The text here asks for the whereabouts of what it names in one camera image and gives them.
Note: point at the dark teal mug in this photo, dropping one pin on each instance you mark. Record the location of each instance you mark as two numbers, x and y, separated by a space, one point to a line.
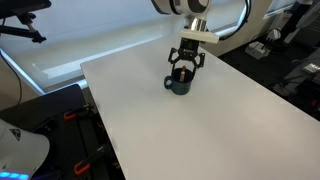
173 83

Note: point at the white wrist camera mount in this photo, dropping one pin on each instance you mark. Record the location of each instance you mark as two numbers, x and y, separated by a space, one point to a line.
199 36

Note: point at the orange handled clamp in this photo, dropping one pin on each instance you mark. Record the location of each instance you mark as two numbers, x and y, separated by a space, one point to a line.
85 164
75 113

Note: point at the white floor device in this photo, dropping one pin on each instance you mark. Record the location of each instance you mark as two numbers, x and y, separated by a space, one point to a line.
257 50

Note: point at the far orange handled clamp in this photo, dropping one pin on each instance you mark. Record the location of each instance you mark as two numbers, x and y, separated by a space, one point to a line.
75 113

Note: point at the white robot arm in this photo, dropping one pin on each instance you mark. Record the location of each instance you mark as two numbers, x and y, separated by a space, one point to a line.
194 11

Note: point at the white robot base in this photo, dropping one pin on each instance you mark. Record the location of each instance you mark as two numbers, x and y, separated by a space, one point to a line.
21 152

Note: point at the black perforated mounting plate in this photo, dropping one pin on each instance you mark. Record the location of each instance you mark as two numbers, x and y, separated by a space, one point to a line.
70 142

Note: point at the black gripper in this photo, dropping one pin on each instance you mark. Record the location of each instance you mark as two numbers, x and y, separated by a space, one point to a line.
188 50

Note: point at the near orange handled clamp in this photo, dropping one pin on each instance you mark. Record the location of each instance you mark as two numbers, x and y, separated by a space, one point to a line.
85 164

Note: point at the red dry erase marker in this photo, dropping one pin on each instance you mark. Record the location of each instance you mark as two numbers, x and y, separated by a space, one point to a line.
182 74

